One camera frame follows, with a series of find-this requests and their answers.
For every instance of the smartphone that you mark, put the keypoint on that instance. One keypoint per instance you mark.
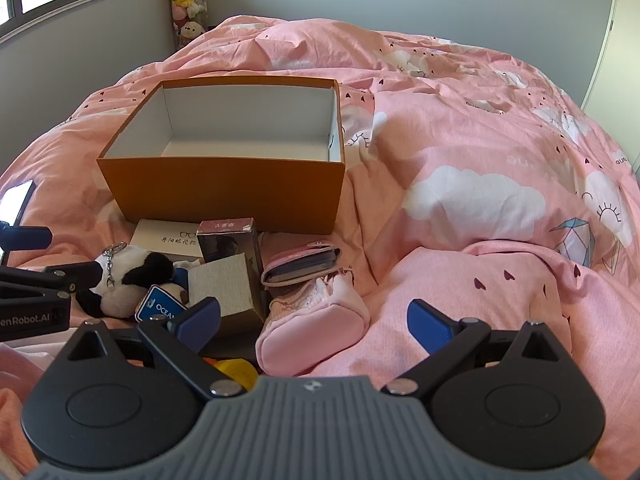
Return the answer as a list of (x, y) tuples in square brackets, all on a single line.
[(14, 201)]

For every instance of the yellow plush toy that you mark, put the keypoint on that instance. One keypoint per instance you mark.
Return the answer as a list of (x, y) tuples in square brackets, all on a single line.
[(236, 370)]

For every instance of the figure picture card box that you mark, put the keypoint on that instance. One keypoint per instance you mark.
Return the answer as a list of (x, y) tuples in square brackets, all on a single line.
[(227, 242)]

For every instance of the pink printed duvet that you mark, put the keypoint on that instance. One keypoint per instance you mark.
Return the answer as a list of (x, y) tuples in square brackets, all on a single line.
[(450, 135)]

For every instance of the white glasses case box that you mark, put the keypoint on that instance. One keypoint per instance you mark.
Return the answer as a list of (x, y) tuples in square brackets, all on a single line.
[(162, 237)]

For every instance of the pink snap card wallet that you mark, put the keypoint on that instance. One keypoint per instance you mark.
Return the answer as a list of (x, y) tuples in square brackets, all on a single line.
[(300, 265)]

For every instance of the pink fabric pouch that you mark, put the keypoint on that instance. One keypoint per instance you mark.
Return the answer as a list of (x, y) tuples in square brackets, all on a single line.
[(315, 330)]

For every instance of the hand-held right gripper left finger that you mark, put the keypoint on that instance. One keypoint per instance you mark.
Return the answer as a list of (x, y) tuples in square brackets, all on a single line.
[(200, 321)]

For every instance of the small plush toys on floor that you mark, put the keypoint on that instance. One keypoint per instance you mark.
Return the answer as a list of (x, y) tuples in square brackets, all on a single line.
[(187, 0)]

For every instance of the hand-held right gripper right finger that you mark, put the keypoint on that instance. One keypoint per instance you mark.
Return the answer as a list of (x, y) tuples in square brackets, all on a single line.
[(427, 325)]

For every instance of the white wardrobe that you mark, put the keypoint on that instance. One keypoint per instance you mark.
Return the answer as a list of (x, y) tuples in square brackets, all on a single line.
[(620, 60)]

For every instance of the gold gift box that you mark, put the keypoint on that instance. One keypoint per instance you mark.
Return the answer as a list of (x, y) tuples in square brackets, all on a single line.
[(225, 287)]

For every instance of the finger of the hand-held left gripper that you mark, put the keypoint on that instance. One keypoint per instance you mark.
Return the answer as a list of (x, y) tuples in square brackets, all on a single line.
[(80, 274), (25, 238)]

